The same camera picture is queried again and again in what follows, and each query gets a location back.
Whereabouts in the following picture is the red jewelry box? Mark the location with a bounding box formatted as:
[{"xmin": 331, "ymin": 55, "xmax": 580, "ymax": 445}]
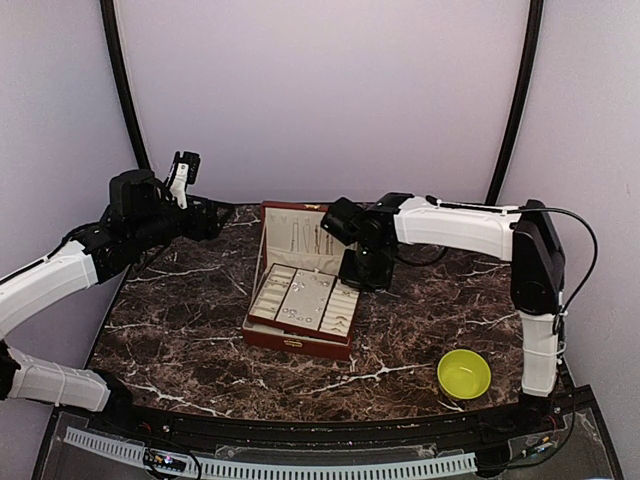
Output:
[{"xmin": 241, "ymin": 201, "xmax": 360, "ymax": 361}]

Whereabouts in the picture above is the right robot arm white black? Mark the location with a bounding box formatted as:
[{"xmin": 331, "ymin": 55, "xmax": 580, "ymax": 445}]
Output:
[{"xmin": 320, "ymin": 192, "xmax": 599, "ymax": 434}]

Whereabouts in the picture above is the white slotted cable duct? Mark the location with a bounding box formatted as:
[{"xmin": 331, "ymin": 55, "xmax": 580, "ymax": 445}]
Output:
[{"xmin": 63, "ymin": 427, "xmax": 477, "ymax": 479}]

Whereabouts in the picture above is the red jewelry tray insert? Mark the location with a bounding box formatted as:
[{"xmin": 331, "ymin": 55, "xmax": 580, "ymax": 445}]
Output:
[{"xmin": 248, "ymin": 264, "xmax": 360, "ymax": 344}]

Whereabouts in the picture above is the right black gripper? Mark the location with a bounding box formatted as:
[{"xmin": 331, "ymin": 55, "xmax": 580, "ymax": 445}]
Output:
[{"xmin": 337, "ymin": 242, "xmax": 394, "ymax": 293}]

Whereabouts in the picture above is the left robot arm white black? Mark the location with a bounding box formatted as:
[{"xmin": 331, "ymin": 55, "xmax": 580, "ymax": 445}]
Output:
[{"xmin": 1, "ymin": 162, "xmax": 234, "ymax": 436}]

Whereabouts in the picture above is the lime green bowl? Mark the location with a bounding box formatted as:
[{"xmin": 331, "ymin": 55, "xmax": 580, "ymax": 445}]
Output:
[{"xmin": 437, "ymin": 349, "xmax": 492, "ymax": 400}]

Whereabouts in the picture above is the left black frame post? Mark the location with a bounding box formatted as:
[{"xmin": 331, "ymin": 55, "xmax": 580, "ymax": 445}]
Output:
[{"xmin": 98, "ymin": 0, "xmax": 158, "ymax": 173}]

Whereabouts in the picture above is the black frame post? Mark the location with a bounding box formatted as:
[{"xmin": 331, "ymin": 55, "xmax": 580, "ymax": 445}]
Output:
[
  {"xmin": 484, "ymin": 0, "xmax": 544, "ymax": 206},
  {"xmin": 98, "ymin": 0, "xmax": 158, "ymax": 173}
]

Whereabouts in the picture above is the right black frame post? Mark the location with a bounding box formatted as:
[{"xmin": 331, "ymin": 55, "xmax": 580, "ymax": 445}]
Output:
[{"xmin": 484, "ymin": 0, "xmax": 544, "ymax": 206}]

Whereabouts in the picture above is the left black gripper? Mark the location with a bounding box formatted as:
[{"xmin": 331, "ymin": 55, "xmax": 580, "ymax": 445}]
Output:
[{"xmin": 130, "ymin": 193, "xmax": 235, "ymax": 253}]

